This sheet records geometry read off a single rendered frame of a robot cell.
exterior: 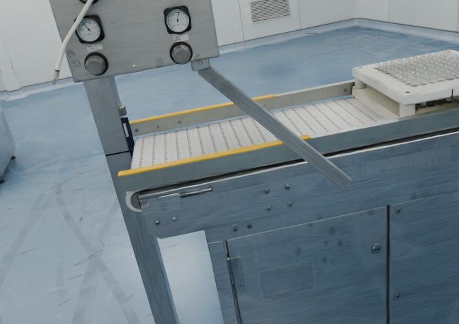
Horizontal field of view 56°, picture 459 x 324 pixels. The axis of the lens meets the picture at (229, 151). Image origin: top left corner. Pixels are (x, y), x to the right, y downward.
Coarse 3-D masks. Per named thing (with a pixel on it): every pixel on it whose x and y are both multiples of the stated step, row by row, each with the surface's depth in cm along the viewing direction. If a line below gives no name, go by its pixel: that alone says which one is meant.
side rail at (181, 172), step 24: (384, 120) 77; (408, 120) 76; (432, 120) 77; (456, 120) 78; (312, 144) 76; (336, 144) 76; (360, 144) 77; (168, 168) 73; (192, 168) 74; (216, 168) 75; (240, 168) 75
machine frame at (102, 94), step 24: (96, 96) 96; (96, 120) 98; (120, 120) 98; (120, 144) 101; (120, 168) 103; (120, 192) 106; (144, 240) 112; (144, 264) 115; (168, 288) 122; (168, 312) 122
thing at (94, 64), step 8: (88, 48) 61; (96, 48) 61; (88, 56) 61; (96, 56) 60; (104, 56) 62; (88, 64) 60; (96, 64) 60; (104, 64) 61; (96, 72) 60; (104, 72) 62
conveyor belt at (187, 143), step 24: (240, 120) 99; (288, 120) 94; (312, 120) 92; (336, 120) 90; (360, 120) 88; (144, 144) 94; (168, 144) 92; (192, 144) 90; (216, 144) 88; (240, 144) 86
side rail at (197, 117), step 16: (352, 80) 102; (288, 96) 100; (304, 96) 101; (320, 96) 101; (336, 96) 102; (208, 112) 99; (224, 112) 100; (240, 112) 100; (144, 128) 98; (160, 128) 99; (176, 128) 99
